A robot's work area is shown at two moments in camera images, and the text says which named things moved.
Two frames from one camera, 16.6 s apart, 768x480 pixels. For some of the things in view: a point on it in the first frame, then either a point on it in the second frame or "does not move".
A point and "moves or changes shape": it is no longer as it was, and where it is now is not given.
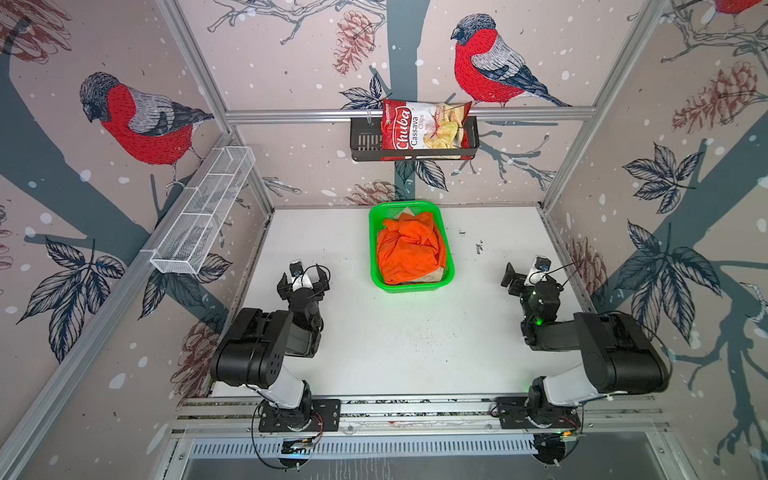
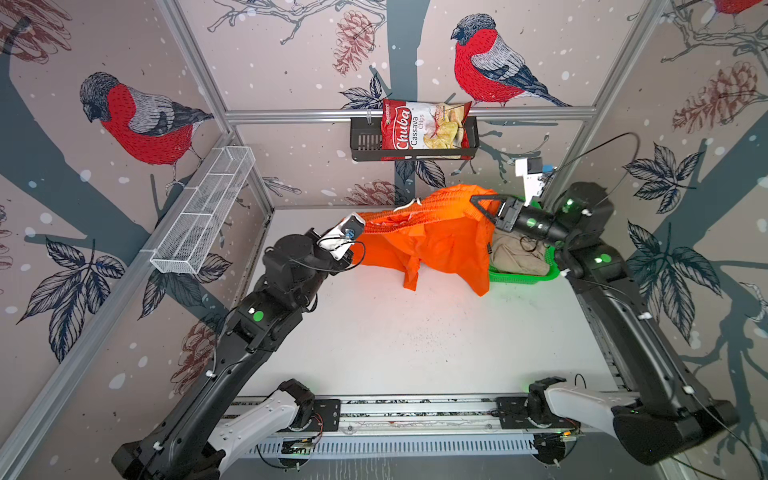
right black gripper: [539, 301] to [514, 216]
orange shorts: [410, 247] moves or changes shape
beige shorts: [434, 277] to [513, 253]
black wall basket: [366, 144] does not move
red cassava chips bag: [409, 125] does not move
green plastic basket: [380, 210] to [525, 279]
